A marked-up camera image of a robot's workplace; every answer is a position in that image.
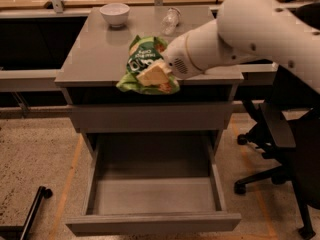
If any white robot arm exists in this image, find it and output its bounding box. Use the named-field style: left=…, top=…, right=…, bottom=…
left=137, top=0, right=320, bottom=92

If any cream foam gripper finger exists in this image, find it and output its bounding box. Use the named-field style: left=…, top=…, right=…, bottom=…
left=136, top=60, right=170, bottom=86

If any green rice chip bag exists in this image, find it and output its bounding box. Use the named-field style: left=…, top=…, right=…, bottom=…
left=117, top=36, right=180, bottom=95

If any black wheeled stand base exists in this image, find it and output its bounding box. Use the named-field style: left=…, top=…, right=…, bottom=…
left=0, top=186, right=53, bottom=240

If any closed grey drawer front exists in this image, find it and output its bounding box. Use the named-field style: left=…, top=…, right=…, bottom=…
left=71, top=102, right=232, bottom=133

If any black office chair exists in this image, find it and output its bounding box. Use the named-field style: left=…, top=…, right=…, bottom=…
left=233, top=2, right=320, bottom=240

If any white ceramic bowl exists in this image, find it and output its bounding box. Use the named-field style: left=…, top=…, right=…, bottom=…
left=100, top=3, right=130, bottom=27

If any grey drawer cabinet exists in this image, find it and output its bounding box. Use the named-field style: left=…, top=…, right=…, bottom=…
left=55, top=6, right=243, bottom=151

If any open grey drawer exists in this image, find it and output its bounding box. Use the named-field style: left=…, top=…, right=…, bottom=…
left=66, top=131, right=241, bottom=236

